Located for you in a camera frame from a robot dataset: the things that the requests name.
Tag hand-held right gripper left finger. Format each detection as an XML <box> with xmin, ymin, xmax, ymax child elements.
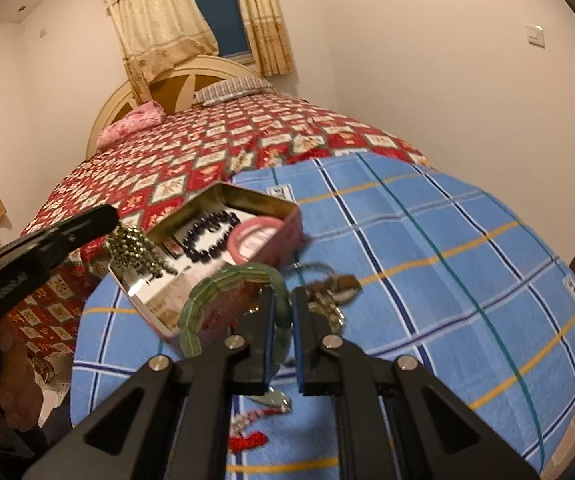
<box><xmin>21</xmin><ymin>287</ymin><xmax>278</xmax><ymax>480</ymax></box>

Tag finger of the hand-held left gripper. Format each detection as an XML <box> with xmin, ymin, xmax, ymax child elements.
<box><xmin>21</xmin><ymin>204</ymin><xmax>120</xmax><ymax>262</ymax></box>

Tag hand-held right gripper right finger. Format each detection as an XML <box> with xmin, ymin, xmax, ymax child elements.
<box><xmin>292</xmin><ymin>287</ymin><xmax>541</xmax><ymax>480</ymax></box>

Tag metal bead necklace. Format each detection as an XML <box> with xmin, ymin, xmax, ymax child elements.
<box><xmin>106</xmin><ymin>225</ymin><xmax>178</xmax><ymax>277</ymax></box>

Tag silver pendant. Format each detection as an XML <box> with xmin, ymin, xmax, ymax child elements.
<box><xmin>254</xmin><ymin>390</ymin><xmax>291</xmax><ymax>411</ymax></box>

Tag bunch of keys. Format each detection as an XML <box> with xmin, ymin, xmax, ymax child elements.
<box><xmin>292</xmin><ymin>262</ymin><xmax>363</xmax><ymax>333</ymax></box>

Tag green jade bracelet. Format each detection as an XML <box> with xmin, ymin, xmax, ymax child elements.
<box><xmin>180</xmin><ymin>262</ymin><xmax>293</xmax><ymax>361</ymax></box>

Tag red knot charm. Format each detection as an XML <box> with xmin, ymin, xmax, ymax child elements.
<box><xmin>230</xmin><ymin>407</ymin><xmax>288</xmax><ymax>453</ymax></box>

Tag pink metal tin box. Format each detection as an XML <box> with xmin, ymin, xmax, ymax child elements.
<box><xmin>108</xmin><ymin>182</ymin><xmax>304</xmax><ymax>348</ymax></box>

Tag person's left hand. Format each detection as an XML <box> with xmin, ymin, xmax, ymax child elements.
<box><xmin>0</xmin><ymin>327</ymin><xmax>44</xmax><ymax>431</ymax></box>

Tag pink round tin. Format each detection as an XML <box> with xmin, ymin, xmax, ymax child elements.
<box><xmin>228</xmin><ymin>217</ymin><xmax>285</xmax><ymax>266</ymax></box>

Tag pink floral pillow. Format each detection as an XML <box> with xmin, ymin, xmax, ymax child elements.
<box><xmin>96</xmin><ymin>101</ymin><xmax>163</xmax><ymax>150</ymax></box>

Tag red patterned bedspread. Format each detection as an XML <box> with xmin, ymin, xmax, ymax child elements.
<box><xmin>4</xmin><ymin>94</ymin><xmax>435</xmax><ymax>386</ymax></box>

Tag blue plaid cloth covered table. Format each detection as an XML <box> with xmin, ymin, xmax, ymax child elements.
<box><xmin>70</xmin><ymin>152</ymin><xmax>575</xmax><ymax>480</ymax></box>

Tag cream wooden headboard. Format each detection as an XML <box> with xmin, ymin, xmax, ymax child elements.
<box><xmin>86</xmin><ymin>55</ymin><xmax>260</xmax><ymax>161</ymax></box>

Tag striped pillow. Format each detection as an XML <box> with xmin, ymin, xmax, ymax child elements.
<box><xmin>193</xmin><ymin>77</ymin><xmax>275</xmax><ymax>107</ymax></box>

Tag wide beige curtain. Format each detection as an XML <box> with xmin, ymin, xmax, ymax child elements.
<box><xmin>94</xmin><ymin>0</ymin><xmax>220</xmax><ymax>103</ymax></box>

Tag window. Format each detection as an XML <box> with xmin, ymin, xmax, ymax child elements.
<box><xmin>188</xmin><ymin>0</ymin><xmax>253</xmax><ymax>58</ymax></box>

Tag narrow beige curtain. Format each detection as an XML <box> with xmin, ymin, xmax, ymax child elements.
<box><xmin>230</xmin><ymin>0</ymin><xmax>297</xmax><ymax>77</ymax></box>

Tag dark bead bracelet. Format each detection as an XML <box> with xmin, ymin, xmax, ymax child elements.
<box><xmin>182</xmin><ymin>211</ymin><xmax>242</xmax><ymax>263</ymax></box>

